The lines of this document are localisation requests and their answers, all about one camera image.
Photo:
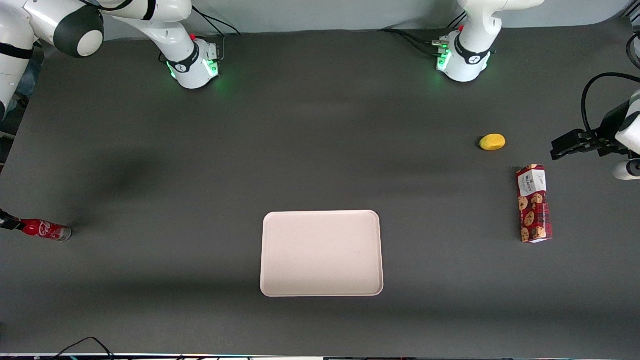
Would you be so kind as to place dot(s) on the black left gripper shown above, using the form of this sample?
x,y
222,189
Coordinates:
x,y
608,131

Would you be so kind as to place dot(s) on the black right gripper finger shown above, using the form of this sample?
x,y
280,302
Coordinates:
x,y
9,220

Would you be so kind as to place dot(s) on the red coke bottle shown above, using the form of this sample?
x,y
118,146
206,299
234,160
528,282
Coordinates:
x,y
45,230

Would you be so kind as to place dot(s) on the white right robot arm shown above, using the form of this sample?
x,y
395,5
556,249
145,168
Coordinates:
x,y
50,20

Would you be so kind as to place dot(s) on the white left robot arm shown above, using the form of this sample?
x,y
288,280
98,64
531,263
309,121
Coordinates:
x,y
470,55

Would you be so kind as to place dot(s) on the beige rectangular plastic tray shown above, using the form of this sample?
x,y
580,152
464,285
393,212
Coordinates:
x,y
321,253

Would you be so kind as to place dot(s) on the red cookie box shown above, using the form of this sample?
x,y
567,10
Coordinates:
x,y
535,210

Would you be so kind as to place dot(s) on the yellow lemon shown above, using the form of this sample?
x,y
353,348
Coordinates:
x,y
492,142

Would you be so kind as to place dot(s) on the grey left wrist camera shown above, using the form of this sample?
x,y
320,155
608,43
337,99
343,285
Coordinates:
x,y
625,171

